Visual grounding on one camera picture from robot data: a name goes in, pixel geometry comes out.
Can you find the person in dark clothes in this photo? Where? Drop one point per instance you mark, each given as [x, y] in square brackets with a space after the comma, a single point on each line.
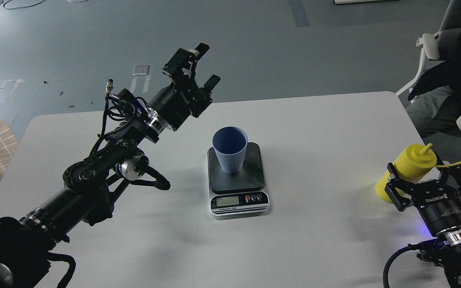
[438, 109]

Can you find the grey white office chair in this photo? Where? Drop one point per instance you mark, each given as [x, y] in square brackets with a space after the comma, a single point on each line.
[435, 49]

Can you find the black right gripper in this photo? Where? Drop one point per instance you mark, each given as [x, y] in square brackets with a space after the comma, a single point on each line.
[435, 200]

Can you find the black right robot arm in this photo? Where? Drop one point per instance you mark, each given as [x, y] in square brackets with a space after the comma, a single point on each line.
[443, 251]

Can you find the yellow seasoning squeeze bottle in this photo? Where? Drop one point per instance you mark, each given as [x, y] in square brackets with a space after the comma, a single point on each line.
[416, 163]

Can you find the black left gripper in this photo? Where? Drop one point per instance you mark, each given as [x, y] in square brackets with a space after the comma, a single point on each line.
[176, 104]

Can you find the black digital kitchen scale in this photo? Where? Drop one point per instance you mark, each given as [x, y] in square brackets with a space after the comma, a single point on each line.
[241, 194]

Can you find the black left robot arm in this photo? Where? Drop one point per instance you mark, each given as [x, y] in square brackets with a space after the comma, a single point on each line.
[92, 186]

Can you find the blue ribbed cup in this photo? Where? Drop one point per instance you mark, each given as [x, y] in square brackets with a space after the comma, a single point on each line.
[230, 145]

